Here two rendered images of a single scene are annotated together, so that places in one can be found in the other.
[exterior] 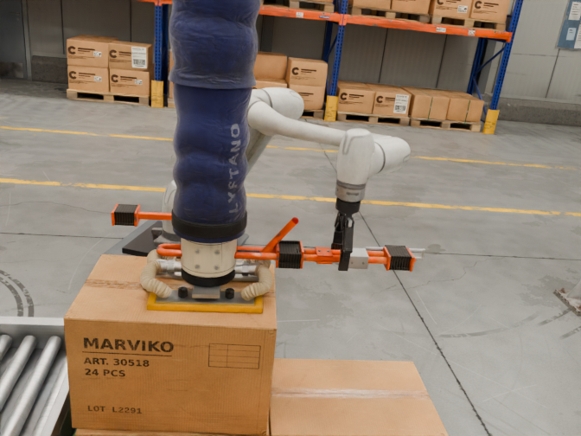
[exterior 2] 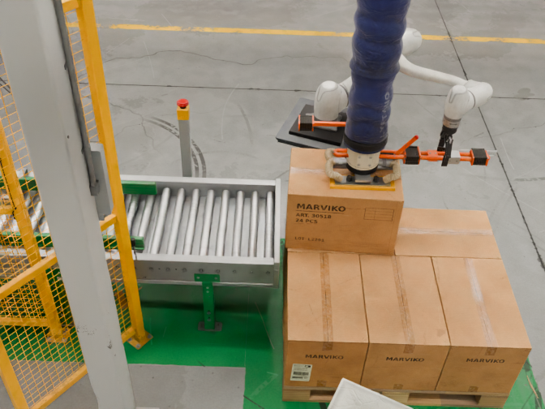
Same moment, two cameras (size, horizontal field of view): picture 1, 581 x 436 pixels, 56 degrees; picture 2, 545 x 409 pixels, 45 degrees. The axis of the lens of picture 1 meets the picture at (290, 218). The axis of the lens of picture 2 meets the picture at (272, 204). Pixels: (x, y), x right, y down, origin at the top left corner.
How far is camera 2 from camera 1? 1.83 m
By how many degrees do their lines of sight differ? 21
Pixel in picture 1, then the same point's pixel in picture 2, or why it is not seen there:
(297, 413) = (409, 243)
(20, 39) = not seen: outside the picture
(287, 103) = (411, 43)
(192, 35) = (368, 52)
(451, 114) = not seen: outside the picture
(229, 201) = (380, 131)
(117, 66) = not seen: outside the picture
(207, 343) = (364, 207)
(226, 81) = (385, 74)
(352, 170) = (454, 112)
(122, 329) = (318, 200)
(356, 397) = (446, 234)
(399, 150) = (485, 95)
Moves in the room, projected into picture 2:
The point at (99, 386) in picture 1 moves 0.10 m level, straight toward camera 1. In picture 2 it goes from (302, 227) to (307, 240)
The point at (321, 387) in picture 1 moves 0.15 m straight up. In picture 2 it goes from (424, 227) to (429, 208)
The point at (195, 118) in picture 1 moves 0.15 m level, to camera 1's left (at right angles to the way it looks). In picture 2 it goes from (366, 92) to (334, 88)
